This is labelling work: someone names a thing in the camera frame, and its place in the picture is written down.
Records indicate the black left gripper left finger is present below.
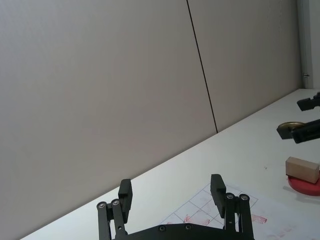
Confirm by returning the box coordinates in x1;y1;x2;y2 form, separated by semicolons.
96;178;133;240

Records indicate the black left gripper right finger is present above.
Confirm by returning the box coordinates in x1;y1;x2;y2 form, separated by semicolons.
210;174;255;240

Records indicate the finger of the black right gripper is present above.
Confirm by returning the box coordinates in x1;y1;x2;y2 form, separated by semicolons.
276;119;320;144
296;91;320;111

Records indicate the round brass disc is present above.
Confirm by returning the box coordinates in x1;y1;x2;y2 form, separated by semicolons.
279;121;305;130

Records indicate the pale wooden block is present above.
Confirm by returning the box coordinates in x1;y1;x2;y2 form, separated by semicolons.
285;156;320;185

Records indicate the flat red round disc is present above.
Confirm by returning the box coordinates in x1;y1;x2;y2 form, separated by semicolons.
287;174;320;197

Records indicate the white paper with red grid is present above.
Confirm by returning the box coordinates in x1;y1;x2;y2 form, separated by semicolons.
159;181;296;240

